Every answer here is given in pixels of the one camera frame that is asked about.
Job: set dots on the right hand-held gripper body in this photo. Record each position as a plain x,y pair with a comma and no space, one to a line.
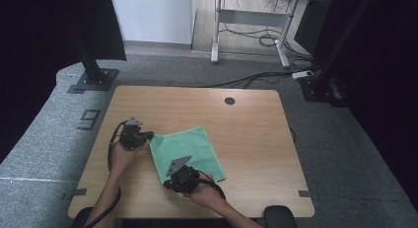
184,180

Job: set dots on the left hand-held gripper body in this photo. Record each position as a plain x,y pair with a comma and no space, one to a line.
131,137

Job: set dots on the green microfiber cloth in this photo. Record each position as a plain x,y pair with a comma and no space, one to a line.
187,152

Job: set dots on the person's left hand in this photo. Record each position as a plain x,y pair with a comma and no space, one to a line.
121,159

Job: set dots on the person's right hand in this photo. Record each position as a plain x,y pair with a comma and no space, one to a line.
205,195

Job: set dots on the left black stand base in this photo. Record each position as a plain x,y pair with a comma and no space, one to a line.
93,70

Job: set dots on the black round table grommet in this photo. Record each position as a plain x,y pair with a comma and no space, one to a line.
229,101

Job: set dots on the black chair armrest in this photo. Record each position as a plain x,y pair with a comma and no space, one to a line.
280,217
81,218

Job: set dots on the black curtain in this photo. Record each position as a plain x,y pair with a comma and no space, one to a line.
39,40
387,73

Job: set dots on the white power strip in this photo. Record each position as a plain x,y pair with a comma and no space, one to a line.
302,74

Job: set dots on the black metal stand with base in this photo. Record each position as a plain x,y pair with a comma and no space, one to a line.
323,76

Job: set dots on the black panel under desk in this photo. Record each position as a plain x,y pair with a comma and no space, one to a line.
309,27

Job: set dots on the white desk frame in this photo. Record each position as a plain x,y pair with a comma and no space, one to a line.
249,18

